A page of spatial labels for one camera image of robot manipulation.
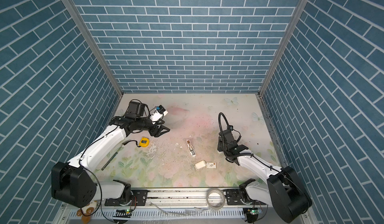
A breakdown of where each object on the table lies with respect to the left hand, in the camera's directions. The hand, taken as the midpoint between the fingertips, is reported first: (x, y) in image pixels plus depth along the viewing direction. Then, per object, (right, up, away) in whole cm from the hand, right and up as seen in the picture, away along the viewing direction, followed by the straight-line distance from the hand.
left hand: (165, 125), depth 80 cm
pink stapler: (+13, -15, +9) cm, 22 cm away
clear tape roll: (+27, -32, -6) cm, 42 cm away
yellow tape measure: (-16, -12, +12) cm, 23 cm away
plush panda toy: (-34, -38, -13) cm, 52 cm away
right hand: (+32, -11, +10) cm, 35 cm away
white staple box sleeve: (+25, -23, +4) cm, 34 cm away
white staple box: (+19, -24, +5) cm, 30 cm away
